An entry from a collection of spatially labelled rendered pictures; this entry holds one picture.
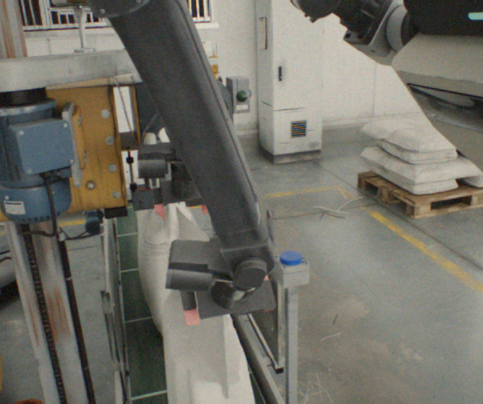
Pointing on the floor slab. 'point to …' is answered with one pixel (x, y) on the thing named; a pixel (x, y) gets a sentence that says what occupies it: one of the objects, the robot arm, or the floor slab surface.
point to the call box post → (290, 343)
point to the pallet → (391, 195)
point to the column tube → (52, 260)
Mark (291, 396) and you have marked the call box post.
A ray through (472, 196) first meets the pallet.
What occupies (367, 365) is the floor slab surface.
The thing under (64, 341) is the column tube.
